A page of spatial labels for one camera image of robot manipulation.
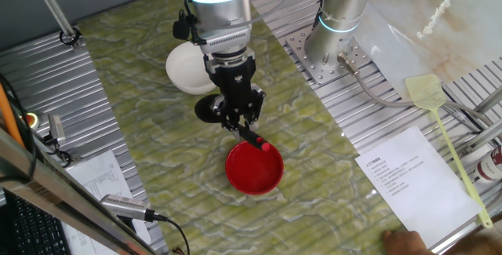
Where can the red emergency stop button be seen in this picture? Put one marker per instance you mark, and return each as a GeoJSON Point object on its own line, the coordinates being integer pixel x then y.
{"type": "Point", "coordinates": [32, 120]}

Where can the black ladle with red accents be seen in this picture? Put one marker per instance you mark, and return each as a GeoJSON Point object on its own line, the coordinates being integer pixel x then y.
{"type": "Point", "coordinates": [206, 110]}

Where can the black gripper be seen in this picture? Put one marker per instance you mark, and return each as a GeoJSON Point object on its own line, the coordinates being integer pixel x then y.
{"type": "Point", "coordinates": [235, 86]}

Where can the small silver camera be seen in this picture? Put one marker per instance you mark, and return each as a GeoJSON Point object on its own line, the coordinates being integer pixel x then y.
{"type": "Point", "coordinates": [57, 127]}

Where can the person's right hand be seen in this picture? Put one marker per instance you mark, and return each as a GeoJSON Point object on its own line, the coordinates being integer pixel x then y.
{"type": "Point", "coordinates": [406, 244]}

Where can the printed table paper sheet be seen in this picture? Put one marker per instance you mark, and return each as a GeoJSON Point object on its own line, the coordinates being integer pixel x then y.
{"type": "Point", "coordinates": [98, 176]}

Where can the red bowl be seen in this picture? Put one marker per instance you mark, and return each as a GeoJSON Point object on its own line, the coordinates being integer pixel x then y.
{"type": "Point", "coordinates": [255, 172]}

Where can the white bowl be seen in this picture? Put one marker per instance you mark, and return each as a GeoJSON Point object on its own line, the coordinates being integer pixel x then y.
{"type": "Point", "coordinates": [184, 66]}

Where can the yellow fly swatter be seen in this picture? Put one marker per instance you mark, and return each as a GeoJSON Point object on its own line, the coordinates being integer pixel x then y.
{"type": "Point", "coordinates": [425, 92]}

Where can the white can with red label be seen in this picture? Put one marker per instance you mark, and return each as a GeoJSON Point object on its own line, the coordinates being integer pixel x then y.
{"type": "Point", "coordinates": [490, 165]}

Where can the white instruction paper sheet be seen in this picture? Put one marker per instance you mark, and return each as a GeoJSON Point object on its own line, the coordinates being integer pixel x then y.
{"type": "Point", "coordinates": [415, 184]}

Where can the black keyboard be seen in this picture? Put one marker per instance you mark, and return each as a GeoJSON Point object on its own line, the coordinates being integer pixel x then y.
{"type": "Point", "coordinates": [31, 231]}

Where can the orange pole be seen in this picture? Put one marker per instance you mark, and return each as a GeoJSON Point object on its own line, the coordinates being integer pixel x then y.
{"type": "Point", "coordinates": [7, 117]}

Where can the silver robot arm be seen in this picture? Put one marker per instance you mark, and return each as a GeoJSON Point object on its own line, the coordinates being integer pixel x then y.
{"type": "Point", "coordinates": [219, 12]}

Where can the green marble pattern mat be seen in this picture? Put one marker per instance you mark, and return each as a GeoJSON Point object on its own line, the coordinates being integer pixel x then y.
{"type": "Point", "coordinates": [176, 161]}

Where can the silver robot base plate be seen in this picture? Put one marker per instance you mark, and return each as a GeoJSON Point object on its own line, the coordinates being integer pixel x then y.
{"type": "Point", "coordinates": [313, 72]}

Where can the silver ribbed wrist camera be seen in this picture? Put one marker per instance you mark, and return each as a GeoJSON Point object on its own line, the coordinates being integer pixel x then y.
{"type": "Point", "coordinates": [225, 41]}

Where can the aluminium profile strut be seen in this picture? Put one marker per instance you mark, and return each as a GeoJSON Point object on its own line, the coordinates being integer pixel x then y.
{"type": "Point", "coordinates": [490, 104]}
{"type": "Point", "coordinates": [482, 137]}

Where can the beige marble pattern board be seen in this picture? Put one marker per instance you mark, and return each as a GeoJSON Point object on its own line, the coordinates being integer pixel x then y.
{"type": "Point", "coordinates": [463, 19]}

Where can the aluminium frame bar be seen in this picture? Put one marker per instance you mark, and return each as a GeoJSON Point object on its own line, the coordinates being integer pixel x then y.
{"type": "Point", "coordinates": [59, 200]}

